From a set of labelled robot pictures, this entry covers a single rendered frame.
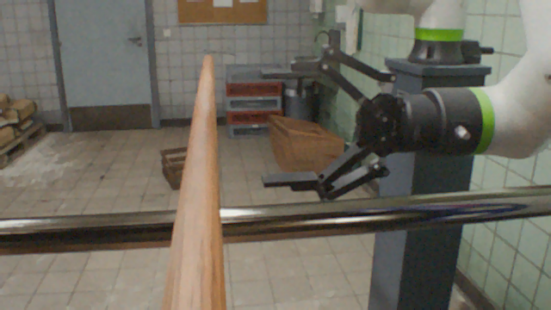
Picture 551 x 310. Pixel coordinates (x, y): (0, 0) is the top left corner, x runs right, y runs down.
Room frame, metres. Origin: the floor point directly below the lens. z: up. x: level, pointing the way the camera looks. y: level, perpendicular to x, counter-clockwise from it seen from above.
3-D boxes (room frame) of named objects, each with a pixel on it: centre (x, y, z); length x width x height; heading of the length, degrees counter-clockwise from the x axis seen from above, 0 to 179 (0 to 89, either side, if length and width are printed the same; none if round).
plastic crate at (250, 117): (4.75, 0.24, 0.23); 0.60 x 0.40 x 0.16; 98
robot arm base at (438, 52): (1.16, -0.48, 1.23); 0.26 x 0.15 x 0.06; 103
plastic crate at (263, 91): (4.75, 0.24, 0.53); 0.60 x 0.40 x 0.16; 95
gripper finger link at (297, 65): (0.53, -0.04, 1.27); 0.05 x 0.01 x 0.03; 98
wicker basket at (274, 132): (3.51, -0.22, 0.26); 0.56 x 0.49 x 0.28; 15
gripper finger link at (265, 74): (0.52, -0.02, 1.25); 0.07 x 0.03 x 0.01; 98
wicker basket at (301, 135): (3.51, -0.24, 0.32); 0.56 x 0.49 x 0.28; 16
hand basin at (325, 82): (4.31, -0.40, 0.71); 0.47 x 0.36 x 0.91; 8
